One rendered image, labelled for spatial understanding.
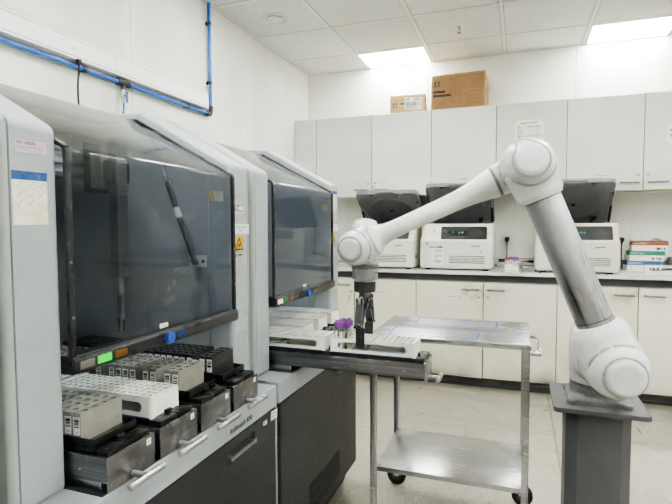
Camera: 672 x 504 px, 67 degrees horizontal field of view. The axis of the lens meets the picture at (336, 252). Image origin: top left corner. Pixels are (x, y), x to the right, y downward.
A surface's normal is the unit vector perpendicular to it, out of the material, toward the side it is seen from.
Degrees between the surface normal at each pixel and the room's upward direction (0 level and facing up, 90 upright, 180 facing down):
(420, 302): 90
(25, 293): 90
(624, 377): 95
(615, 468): 90
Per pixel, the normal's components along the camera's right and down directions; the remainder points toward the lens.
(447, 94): -0.36, 0.06
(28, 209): 0.94, 0.01
